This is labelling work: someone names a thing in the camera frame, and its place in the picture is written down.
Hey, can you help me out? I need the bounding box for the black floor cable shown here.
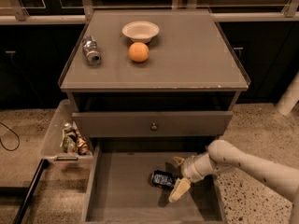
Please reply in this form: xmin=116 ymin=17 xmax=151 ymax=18
xmin=0 ymin=121 xmax=21 ymax=152

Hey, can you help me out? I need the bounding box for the open grey lower drawer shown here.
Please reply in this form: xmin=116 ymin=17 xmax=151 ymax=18
xmin=81 ymin=138 xmax=227 ymax=224

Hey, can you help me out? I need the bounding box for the blue pepsi can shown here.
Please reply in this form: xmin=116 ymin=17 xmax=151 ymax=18
xmin=151 ymin=170 xmax=178 ymax=190

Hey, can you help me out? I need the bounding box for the round brass drawer knob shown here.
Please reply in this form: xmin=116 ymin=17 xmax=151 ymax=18
xmin=150 ymin=123 xmax=158 ymax=132

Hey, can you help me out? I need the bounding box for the crushed silver can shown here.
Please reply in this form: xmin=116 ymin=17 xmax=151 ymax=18
xmin=82 ymin=35 xmax=101 ymax=66

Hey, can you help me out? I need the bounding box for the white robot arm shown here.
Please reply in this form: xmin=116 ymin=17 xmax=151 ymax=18
xmin=168 ymin=139 xmax=299 ymax=224

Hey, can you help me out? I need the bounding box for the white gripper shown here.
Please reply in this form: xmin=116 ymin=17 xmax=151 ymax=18
xmin=168 ymin=156 xmax=203 ymax=203

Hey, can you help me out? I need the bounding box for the orange fruit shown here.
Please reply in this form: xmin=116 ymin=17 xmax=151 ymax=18
xmin=129 ymin=42 xmax=150 ymax=63

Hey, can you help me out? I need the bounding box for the white paper bowl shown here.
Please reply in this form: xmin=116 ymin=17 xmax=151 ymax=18
xmin=122 ymin=21 xmax=160 ymax=43

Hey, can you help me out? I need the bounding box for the closed grey upper drawer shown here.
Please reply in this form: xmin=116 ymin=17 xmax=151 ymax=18
xmin=72 ymin=111 xmax=233 ymax=137

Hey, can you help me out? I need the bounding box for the clear plastic storage bin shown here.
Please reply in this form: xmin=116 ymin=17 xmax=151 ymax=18
xmin=39 ymin=99 xmax=93 ymax=169

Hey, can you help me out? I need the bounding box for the grey wooden drawer cabinet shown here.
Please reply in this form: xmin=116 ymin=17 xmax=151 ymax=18
xmin=58 ymin=8 xmax=251 ymax=224

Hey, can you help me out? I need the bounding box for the brown snack packet in bin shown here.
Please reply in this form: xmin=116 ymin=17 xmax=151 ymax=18
xmin=76 ymin=131 xmax=90 ymax=155

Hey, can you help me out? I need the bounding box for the metal window rail frame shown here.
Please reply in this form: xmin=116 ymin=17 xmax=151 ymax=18
xmin=1 ymin=0 xmax=299 ymax=24

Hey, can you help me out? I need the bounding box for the green snack packet in bin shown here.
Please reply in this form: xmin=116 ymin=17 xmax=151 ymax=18
xmin=61 ymin=123 xmax=78 ymax=153

